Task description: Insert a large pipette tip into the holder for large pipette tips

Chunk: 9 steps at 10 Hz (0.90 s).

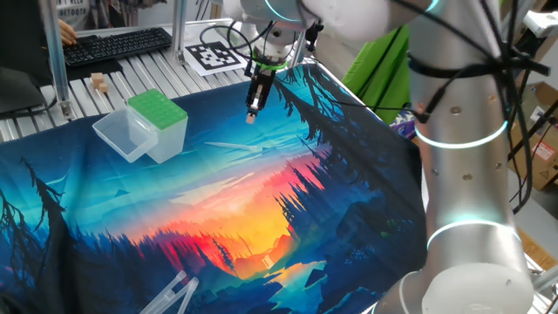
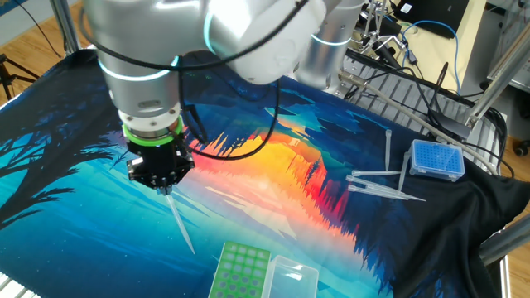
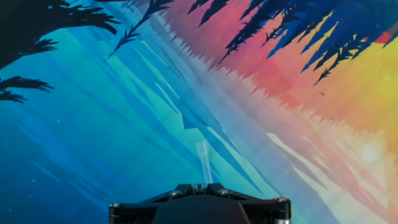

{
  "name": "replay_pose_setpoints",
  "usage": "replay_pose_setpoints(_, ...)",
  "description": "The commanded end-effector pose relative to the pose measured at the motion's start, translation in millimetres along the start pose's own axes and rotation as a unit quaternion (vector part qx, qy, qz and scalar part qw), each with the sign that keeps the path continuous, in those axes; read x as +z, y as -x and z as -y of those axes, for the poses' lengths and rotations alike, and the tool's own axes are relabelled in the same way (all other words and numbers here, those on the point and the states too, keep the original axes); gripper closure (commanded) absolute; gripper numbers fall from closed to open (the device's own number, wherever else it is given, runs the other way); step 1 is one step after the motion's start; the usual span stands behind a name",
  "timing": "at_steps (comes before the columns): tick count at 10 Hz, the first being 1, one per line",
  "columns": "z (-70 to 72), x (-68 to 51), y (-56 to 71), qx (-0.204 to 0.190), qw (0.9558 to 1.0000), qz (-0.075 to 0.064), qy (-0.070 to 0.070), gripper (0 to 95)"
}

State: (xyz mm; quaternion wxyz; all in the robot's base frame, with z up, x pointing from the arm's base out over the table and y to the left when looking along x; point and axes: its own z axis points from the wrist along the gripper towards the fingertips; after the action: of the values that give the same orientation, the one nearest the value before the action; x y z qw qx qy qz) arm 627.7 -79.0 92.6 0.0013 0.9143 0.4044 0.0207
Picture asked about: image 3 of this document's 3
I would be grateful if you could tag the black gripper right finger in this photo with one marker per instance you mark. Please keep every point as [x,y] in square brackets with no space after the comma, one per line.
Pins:
[267,211]

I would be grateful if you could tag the large clear pipette tip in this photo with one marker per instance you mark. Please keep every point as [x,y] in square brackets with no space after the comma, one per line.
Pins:
[204,161]

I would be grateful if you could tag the forest sunset printed cloth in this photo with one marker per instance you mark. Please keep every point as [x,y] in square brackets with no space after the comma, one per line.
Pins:
[93,124]

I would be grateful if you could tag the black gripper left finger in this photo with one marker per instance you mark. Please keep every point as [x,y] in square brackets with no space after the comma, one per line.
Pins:
[133,211]

